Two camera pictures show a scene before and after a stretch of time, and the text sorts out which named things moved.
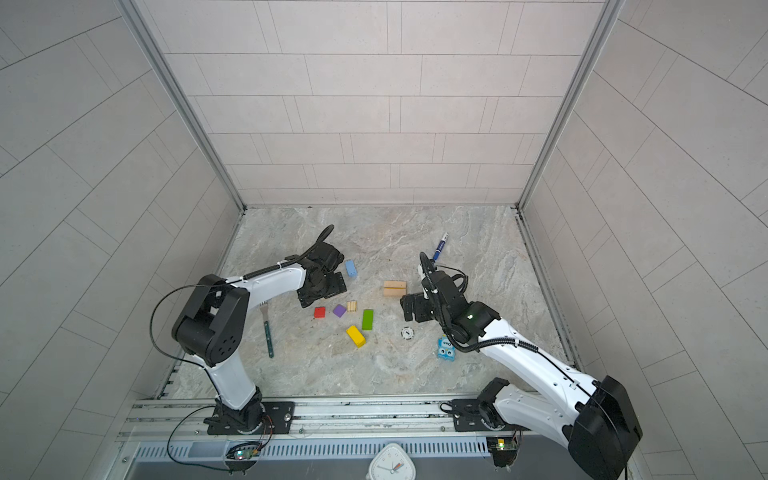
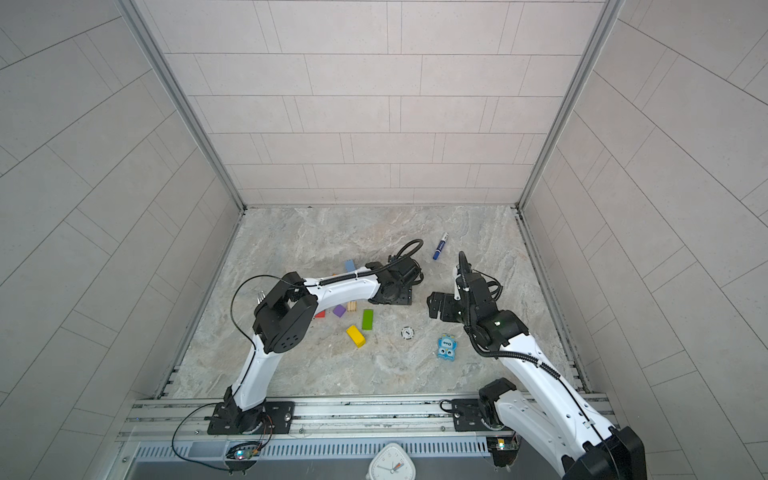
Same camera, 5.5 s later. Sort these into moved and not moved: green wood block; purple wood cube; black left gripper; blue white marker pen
Moved: black left gripper
Not moved: blue white marker pen; green wood block; purple wood cube
